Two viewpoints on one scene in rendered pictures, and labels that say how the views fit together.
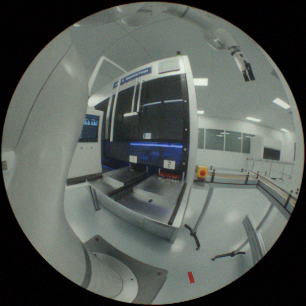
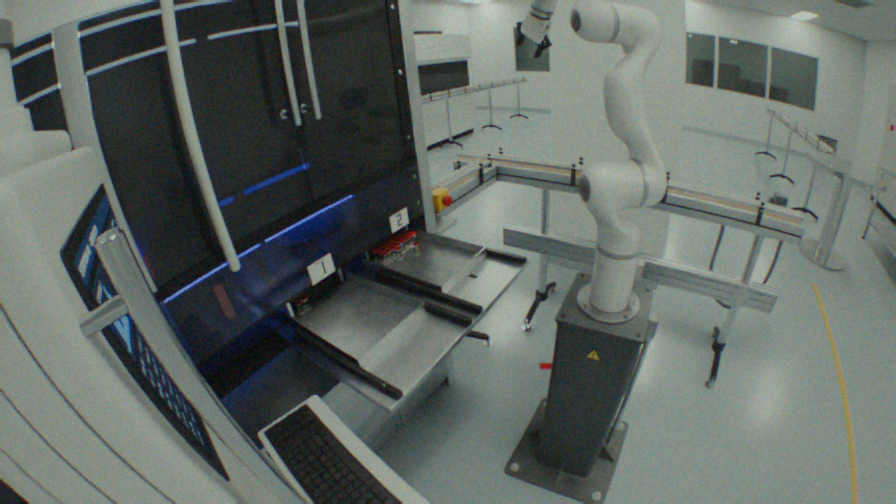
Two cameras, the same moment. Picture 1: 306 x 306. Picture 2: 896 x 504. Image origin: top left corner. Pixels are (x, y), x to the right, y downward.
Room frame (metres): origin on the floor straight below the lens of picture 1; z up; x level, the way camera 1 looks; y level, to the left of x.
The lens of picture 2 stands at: (0.26, 0.95, 1.53)
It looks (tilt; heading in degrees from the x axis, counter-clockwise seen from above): 30 degrees down; 282
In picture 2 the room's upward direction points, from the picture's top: 6 degrees counter-clockwise
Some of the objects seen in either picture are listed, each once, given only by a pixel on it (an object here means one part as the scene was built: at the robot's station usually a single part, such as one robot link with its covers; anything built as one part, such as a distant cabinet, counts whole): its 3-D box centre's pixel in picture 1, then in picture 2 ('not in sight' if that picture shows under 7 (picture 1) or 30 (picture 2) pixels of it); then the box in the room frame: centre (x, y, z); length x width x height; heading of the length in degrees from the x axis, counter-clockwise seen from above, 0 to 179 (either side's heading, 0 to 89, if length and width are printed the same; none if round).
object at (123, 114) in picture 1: (122, 111); (203, 121); (0.90, 0.35, 1.50); 0.47 x 0.01 x 0.59; 63
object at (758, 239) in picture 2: not in sight; (739, 296); (-0.95, -0.40, 0.46); 0.09 x 0.09 x 0.77; 63
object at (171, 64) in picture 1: (168, 64); not in sight; (0.64, -0.11, 1.96); 0.21 x 0.01 x 0.21; 63
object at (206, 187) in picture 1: (200, 184); (434, 224); (0.59, -0.39, 0.87); 0.14 x 0.13 x 0.02; 153
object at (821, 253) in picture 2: not in sight; (835, 212); (-2.97, -1.54, 0.46); 0.94 x 0.94 x 0.93
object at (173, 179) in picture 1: (168, 178); (400, 248); (0.66, -0.13, 0.91); 0.18 x 0.02 x 0.05; 63
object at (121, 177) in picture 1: (126, 174); (351, 312); (0.72, 0.22, 0.90); 0.34 x 0.26 x 0.04; 153
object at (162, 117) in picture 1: (162, 103); (353, 79); (0.69, -0.06, 1.50); 0.43 x 0.01 x 0.59; 63
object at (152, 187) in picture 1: (164, 184); (424, 257); (0.56, -0.08, 0.90); 0.34 x 0.26 x 0.04; 153
